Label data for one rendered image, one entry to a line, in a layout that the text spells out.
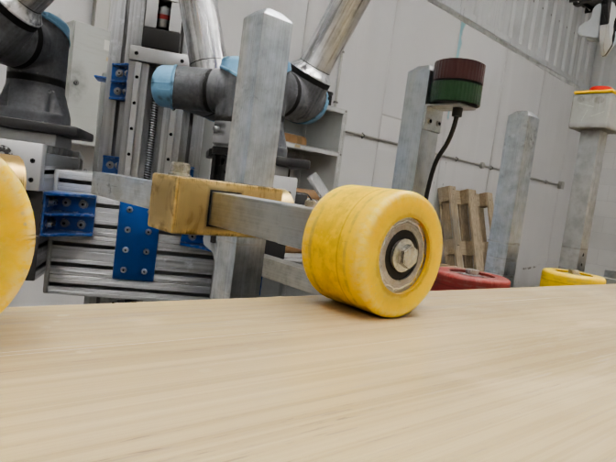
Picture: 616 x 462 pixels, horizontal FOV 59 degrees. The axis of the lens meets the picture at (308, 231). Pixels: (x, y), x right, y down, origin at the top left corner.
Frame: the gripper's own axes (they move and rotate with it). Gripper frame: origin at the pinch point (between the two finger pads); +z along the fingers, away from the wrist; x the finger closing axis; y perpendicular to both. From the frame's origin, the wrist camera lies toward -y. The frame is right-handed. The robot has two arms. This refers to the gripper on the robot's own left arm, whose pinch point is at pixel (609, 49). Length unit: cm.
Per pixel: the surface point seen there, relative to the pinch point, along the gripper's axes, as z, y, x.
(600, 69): -190, 308, -699
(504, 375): 40, -33, 82
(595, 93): 8.9, -0.2, 3.0
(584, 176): 23.8, 0.1, 1.3
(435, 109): 21, -2, 50
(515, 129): 19.5, 0.2, 27.3
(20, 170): 34, -2, 96
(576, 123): 14.2, 2.4, 3.1
